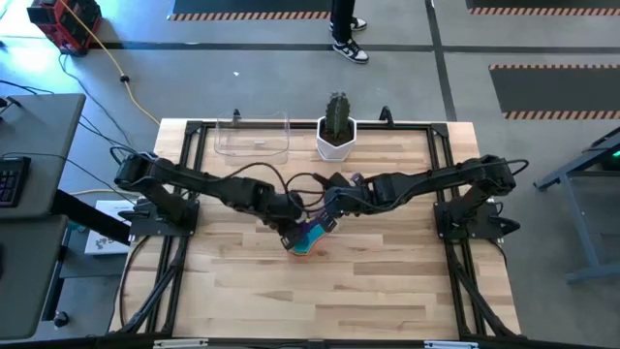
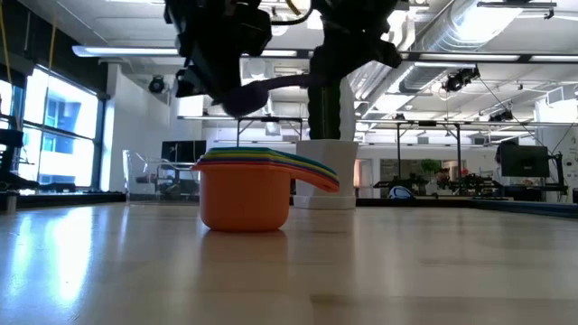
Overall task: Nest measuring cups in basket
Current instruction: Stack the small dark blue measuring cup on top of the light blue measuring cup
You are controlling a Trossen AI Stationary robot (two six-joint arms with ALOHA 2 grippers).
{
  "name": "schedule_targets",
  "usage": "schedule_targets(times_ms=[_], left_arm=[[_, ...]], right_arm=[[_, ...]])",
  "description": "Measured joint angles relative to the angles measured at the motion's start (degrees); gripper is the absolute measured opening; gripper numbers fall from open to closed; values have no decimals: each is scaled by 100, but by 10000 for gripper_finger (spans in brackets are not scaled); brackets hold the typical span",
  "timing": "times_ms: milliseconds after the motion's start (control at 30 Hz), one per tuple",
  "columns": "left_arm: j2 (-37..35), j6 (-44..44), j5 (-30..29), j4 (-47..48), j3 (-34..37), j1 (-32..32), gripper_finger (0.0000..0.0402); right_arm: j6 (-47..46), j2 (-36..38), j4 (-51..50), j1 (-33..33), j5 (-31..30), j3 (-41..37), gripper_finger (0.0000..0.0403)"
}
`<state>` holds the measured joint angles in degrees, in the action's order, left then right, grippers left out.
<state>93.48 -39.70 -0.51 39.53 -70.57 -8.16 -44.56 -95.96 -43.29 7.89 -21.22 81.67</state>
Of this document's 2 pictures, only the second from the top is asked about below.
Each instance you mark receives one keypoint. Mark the green cactus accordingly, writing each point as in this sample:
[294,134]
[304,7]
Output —
[324,117]

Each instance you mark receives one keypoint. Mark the clear plastic basket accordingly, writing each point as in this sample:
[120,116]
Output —
[149,176]

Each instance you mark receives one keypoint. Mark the small black monitor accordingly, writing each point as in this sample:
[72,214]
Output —
[183,151]

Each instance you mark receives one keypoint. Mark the white hexagonal plant pot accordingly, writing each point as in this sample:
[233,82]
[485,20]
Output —
[334,158]

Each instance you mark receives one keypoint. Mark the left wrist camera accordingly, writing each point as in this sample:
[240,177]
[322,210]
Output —
[187,83]

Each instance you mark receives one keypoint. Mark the green measuring cup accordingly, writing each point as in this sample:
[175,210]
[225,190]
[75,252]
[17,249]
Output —
[239,152]

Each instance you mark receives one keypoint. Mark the long ceiling light bar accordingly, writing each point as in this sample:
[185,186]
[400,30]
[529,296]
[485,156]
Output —
[126,50]

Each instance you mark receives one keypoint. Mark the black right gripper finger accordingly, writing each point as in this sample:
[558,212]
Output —
[352,63]

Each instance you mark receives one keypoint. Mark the orange measuring cup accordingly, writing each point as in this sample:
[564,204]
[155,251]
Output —
[244,198]

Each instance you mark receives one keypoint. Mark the red measuring cup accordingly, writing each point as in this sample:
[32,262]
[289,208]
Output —
[239,162]

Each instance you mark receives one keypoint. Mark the purple measuring cup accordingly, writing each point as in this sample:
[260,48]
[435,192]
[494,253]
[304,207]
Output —
[248,101]

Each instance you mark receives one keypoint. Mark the black metal background table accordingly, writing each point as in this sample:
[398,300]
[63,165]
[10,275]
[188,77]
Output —
[271,119]

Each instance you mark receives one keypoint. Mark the green background plant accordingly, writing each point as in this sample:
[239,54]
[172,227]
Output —
[430,167]

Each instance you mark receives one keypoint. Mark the blue white round object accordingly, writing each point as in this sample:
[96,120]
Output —
[401,193]

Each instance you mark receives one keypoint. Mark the large black monitor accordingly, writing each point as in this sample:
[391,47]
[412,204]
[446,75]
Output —
[524,160]

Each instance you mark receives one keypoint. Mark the teal measuring cup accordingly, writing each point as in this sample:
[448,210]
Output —
[239,148]

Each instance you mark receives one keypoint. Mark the yellow measuring cup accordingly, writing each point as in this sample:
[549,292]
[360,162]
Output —
[239,155]

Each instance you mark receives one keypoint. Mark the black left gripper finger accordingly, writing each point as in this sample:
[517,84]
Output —
[223,77]

